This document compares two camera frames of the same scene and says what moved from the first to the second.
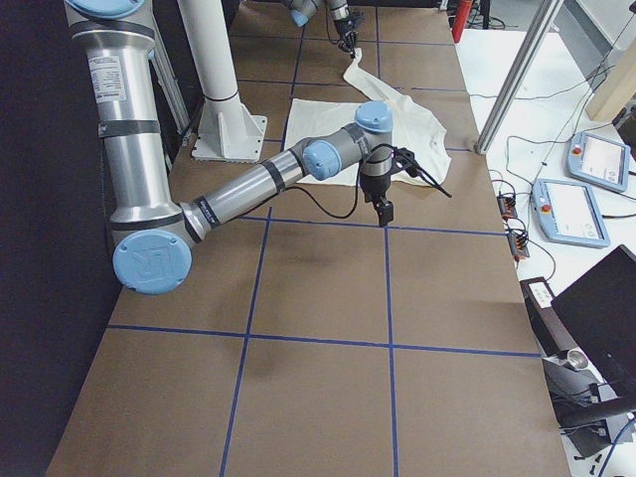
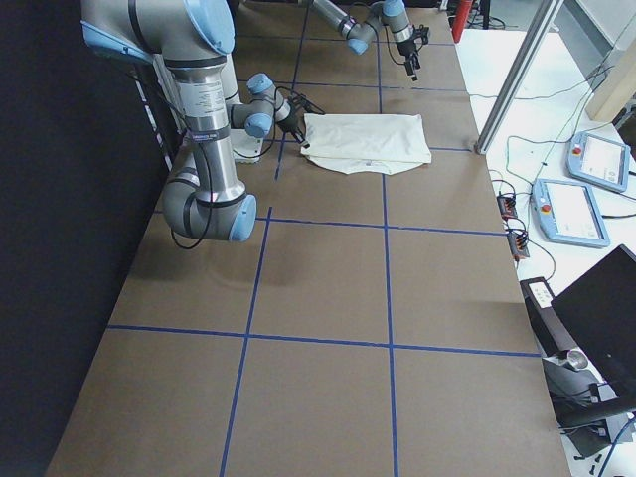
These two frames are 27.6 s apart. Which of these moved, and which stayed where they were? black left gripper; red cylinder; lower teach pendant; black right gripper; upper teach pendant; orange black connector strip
Moved: black left gripper; black right gripper
Stayed: red cylinder; upper teach pendant; lower teach pendant; orange black connector strip
